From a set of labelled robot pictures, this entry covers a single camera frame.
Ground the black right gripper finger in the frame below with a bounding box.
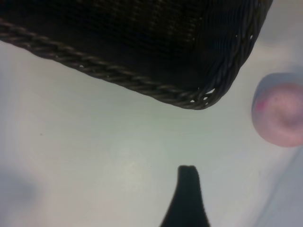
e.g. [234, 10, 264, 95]
[158, 165, 211, 227]

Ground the pink peach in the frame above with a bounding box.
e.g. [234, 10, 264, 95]
[251, 72, 303, 148]

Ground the dark brown wicker basket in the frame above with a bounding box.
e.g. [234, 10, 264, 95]
[0, 0, 273, 111]

